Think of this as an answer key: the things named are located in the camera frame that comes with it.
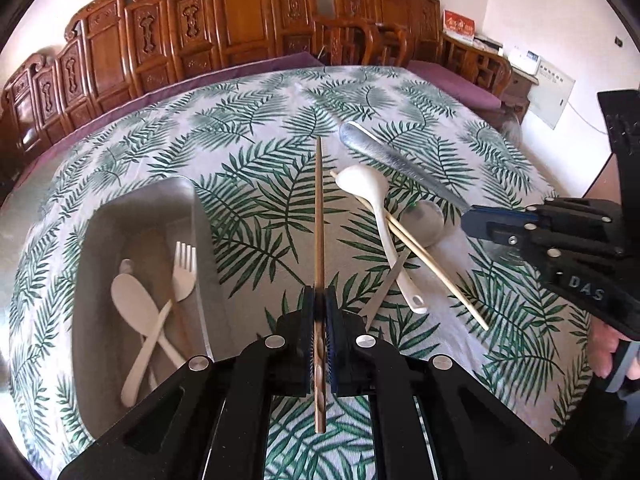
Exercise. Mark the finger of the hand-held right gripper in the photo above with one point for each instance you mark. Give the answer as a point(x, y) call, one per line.
point(492, 215)
point(510, 237)

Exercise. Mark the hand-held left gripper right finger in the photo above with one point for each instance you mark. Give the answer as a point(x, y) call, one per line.
point(334, 320)

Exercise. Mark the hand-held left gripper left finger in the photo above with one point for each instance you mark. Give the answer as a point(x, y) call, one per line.
point(310, 320)

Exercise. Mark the metal spoon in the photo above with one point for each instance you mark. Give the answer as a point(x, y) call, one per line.
point(425, 222)

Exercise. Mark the light wooden chopstick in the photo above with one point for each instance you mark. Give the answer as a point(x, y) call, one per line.
point(460, 300)
point(407, 234)

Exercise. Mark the dark brown chopstick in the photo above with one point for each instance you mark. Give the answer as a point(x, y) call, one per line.
point(318, 210)

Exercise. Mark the metal knife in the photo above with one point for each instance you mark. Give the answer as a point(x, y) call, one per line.
point(380, 152)

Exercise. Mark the white soup spoon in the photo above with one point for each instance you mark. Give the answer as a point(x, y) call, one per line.
point(365, 180)

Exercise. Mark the cream plastic fork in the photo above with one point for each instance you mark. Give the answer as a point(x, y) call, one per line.
point(184, 270)

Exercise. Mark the cream plastic spoon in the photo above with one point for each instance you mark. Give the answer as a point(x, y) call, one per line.
point(132, 300)

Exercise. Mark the grey rectangular container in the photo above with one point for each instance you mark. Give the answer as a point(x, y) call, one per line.
point(145, 225)

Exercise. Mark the person's right hand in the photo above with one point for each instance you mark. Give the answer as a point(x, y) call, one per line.
point(602, 347)

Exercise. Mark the crumpled translucent plastic bag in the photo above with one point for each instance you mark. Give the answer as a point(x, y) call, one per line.
point(510, 127)

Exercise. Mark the wooden side table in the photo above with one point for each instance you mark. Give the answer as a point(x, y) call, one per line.
point(520, 90)

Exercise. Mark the white leaning panel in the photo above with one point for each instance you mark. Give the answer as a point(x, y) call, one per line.
point(550, 95)

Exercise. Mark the leaf print tablecloth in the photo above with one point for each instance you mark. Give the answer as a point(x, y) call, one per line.
point(280, 185)

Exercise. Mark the square purple seat cushion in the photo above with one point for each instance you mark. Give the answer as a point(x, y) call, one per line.
point(450, 80)

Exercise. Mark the white device box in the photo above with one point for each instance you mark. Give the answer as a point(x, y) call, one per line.
point(526, 60)

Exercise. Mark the stack of papers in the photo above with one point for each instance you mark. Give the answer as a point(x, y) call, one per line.
point(487, 42)

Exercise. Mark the red desk calendar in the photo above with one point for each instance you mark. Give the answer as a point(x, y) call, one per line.
point(459, 26)

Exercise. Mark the long purple sofa cushion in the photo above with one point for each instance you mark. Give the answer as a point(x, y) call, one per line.
point(225, 72)

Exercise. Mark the carved wooden sofa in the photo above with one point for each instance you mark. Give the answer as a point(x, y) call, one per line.
point(240, 10)

